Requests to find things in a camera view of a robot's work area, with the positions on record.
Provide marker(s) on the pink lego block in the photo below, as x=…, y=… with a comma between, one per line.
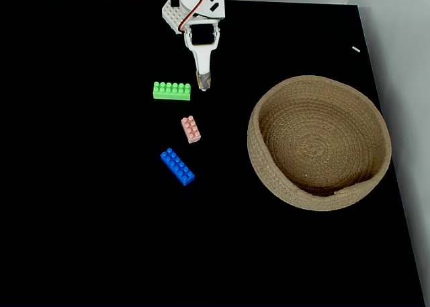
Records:
x=191, y=129

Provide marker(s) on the small white tape piece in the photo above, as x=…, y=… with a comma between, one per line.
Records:
x=356, y=49

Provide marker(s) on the green lego block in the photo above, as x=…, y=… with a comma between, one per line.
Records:
x=172, y=91

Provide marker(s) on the blue lego block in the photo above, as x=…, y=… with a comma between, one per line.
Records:
x=177, y=166

